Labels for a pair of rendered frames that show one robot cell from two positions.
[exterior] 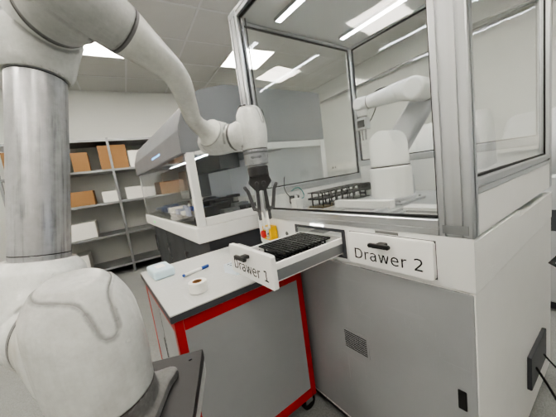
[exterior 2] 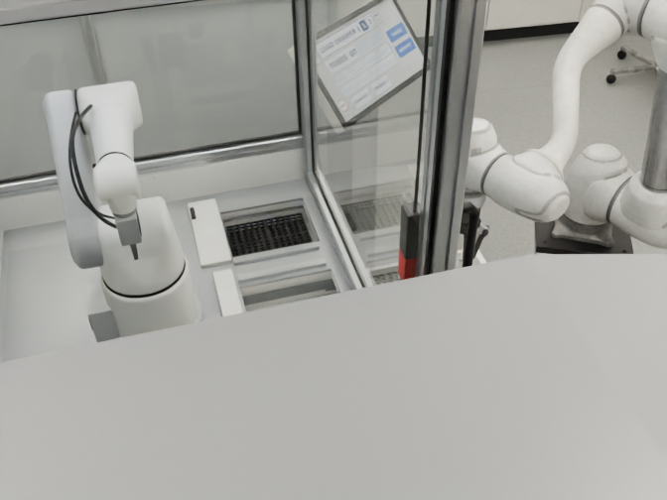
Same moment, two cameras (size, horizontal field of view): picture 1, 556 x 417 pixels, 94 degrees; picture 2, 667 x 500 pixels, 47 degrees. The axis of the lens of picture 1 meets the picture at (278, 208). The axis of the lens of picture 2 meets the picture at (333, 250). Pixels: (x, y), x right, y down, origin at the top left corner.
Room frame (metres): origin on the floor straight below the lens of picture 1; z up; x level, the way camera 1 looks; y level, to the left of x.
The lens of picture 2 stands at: (2.39, 0.26, 2.32)
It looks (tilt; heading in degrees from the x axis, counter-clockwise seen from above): 42 degrees down; 201
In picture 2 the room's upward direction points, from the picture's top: 1 degrees counter-clockwise
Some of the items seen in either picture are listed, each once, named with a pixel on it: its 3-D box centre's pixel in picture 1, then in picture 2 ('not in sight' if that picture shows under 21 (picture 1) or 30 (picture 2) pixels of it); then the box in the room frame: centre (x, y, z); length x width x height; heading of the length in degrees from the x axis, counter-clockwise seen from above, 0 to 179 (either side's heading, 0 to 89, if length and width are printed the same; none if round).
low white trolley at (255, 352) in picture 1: (228, 338); not in sight; (1.22, 0.34, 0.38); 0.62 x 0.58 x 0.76; 35
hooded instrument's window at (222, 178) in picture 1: (218, 184); not in sight; (2.66, 0.56, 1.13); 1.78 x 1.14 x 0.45; 35
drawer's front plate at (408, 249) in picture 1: (385, 252); not in sight; (0.80, -0.32, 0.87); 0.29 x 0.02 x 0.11; 35
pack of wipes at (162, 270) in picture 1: (160, 270); not in sight; (1.23, 0.61, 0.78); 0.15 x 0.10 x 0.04; 38
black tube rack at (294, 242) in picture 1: (294, 249); not in sight; (0.99, -0.04, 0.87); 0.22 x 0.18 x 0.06; 125
